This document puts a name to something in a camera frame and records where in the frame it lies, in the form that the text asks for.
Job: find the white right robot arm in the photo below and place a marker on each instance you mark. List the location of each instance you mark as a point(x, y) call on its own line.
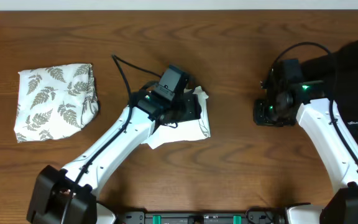
point(308, 105)

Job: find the fern-print fabric bag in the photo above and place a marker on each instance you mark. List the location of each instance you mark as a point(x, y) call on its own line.
point(55, 102)

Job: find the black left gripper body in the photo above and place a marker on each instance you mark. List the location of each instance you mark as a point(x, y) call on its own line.
point(183, 110)

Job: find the black garment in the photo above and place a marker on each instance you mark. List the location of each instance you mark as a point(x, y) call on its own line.
point(343, 86)

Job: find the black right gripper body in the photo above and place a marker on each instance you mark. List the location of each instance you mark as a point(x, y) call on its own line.
point(272, 112)

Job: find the white printed t-shirt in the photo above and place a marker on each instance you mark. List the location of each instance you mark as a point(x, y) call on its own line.
point(193, 130)

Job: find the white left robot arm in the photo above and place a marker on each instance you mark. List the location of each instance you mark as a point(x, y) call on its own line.
point(71, 194)

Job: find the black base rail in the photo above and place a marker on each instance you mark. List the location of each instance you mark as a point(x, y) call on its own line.
point(254, 215)

